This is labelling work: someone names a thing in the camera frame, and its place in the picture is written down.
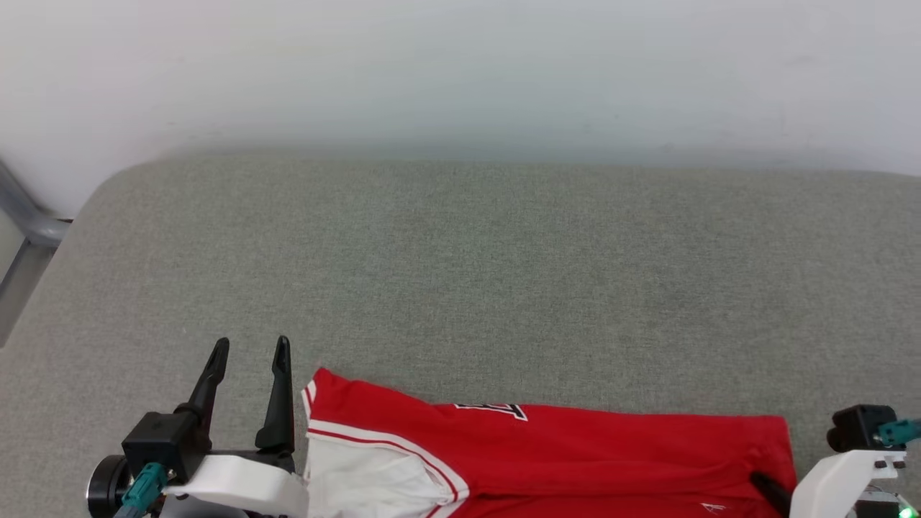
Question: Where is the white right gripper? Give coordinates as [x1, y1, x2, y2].
[748, 449, 909, 518]

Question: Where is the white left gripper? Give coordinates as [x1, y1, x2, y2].
[161, 335, 312, 518]

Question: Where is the red white basketball jersey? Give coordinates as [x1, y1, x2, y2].
[298, 367, 799, 518]

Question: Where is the grey fabric sofa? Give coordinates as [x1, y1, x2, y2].
[0, 147, 921, 518]

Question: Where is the grey metal tube frame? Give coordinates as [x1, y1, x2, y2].
[0, 160, 73, 347]

